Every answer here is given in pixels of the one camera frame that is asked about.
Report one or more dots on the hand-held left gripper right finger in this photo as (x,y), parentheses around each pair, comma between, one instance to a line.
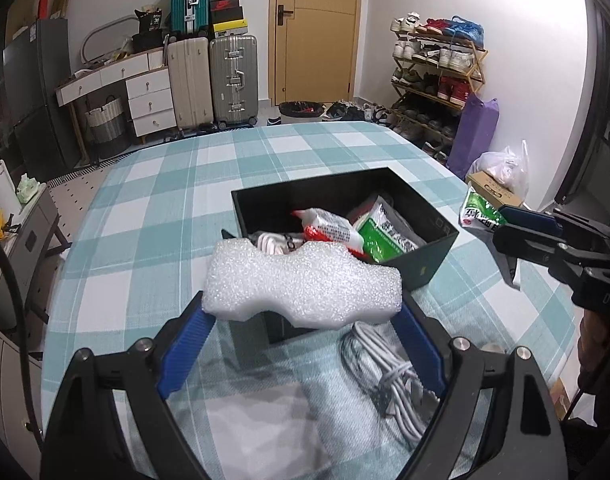
(420,355)

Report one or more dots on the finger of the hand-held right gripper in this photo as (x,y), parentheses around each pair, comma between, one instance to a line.
(527,217)
(527,245)

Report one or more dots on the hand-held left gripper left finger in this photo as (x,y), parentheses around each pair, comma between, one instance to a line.
(185,355)

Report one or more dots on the green white packet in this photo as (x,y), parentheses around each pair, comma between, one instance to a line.
(477,210)
(385,240)

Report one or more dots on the black cardboard box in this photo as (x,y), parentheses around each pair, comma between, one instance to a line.
(425,265)

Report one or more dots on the white foam block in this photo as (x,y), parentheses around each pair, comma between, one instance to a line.
(305,285)

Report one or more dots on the bag of white shoelaces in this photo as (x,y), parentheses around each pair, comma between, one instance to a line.
(275,242)

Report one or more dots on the red white packet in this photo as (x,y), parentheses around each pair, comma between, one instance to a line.
(330,230)

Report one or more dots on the brown cardboard box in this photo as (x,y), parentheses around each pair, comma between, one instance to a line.
(492,190)

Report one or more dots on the white plastic bag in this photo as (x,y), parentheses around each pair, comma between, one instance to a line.
(505,170)

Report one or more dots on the purple fabric bag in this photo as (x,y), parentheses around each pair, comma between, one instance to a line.
(475,135)

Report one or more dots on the shoe rack with shoes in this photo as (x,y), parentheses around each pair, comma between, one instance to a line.
(435,70)

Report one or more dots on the white cabinet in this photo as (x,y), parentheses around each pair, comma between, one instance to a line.
(7,390)

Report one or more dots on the grey side cabinet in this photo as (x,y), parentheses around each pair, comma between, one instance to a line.
(35,230)

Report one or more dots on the scattered loose footwear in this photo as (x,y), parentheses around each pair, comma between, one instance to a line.
(355,111)

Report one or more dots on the green tissue pack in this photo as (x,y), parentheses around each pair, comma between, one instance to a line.
(27,189)

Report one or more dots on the woven laundry basket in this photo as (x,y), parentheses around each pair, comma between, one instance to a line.
(105,122)

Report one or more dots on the black round basket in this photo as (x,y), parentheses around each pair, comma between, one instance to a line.
(300,114)

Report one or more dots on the white appliance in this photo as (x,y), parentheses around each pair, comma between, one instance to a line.
(0,182)

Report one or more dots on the white desk with drawers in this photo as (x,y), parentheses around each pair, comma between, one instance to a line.
(147,95)

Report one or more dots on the yellow wooden door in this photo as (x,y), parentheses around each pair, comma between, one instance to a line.
(325,50)

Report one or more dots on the beige suitcase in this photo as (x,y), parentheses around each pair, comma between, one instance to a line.
(187,85)

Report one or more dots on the silver suitcase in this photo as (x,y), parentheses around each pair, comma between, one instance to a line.
(232,82)

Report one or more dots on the grey fridge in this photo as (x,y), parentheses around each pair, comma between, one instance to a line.
(40,90)

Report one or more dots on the black shopping bag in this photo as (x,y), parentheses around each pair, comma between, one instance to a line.
(147,30)

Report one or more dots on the oval white mirror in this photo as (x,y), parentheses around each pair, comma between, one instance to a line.
(87,40)

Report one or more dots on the black red shoe box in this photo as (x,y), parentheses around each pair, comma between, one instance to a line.
(225,5)

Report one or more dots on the teal suitcase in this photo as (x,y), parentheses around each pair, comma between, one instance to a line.
(182,2)

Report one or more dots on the red flat box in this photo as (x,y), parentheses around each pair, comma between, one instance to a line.
(43,5)

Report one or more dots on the flat brown cardboard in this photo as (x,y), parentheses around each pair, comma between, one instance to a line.
(20,12)

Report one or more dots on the dark metal frame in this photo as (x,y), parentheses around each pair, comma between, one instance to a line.
(592,85)

